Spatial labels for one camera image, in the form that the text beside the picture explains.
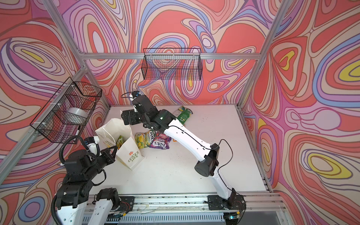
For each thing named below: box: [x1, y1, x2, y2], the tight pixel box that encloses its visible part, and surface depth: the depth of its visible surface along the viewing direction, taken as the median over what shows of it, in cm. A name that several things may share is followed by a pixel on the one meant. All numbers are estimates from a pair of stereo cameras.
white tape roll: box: [65, 106, 89, 125], surface depth 73 cm
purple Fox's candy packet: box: [149, 131, 172, 150], surface depth 95 cm
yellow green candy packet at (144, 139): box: [135, 129, 156, 150], surface depth 98 cm
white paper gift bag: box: [94, 117, 145, 171], surface depth 77 cm
